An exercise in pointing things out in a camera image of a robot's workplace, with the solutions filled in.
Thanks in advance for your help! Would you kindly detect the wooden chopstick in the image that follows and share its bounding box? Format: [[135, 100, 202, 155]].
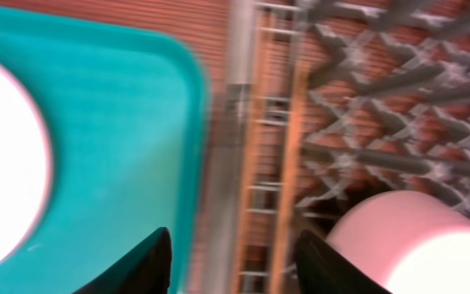
[[268, 60, 308, 294], [228, 28, 267, 294]]

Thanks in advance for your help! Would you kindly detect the grey dishwasher rack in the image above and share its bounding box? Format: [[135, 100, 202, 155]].
[[202, 0, 470, 294]]

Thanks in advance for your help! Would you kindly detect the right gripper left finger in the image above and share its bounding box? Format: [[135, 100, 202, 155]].
[[75, 227, 172, 294]]

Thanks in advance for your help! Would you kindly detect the teal serving tray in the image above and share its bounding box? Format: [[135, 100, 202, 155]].
[[0, 7, 209, 293]]

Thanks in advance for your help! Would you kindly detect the large white plate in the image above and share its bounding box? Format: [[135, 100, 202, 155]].
[[0, 64, 54, 264]]

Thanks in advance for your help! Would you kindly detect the small pink plate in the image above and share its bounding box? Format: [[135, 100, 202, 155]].
[[326, 190, 470, 294]]

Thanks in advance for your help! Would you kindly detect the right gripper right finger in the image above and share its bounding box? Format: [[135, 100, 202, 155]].
[[294, 230, 390, 294]]

